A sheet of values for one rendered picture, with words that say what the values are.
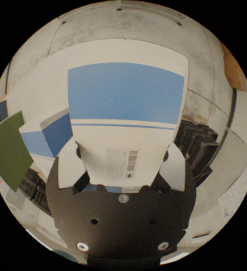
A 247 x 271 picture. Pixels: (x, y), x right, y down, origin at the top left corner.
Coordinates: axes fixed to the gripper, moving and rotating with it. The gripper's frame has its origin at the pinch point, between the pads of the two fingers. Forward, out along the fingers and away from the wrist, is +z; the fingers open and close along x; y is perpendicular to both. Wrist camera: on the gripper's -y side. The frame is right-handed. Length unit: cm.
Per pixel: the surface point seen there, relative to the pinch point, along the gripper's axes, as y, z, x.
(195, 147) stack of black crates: 20, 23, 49
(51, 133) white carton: -0.1, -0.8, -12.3
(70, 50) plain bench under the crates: -17.1, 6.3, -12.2
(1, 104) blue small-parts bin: -16, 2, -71
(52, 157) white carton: 3.6, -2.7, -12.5
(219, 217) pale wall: 165, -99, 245
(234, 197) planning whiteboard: 101, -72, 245
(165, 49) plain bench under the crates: -17.2, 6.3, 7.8
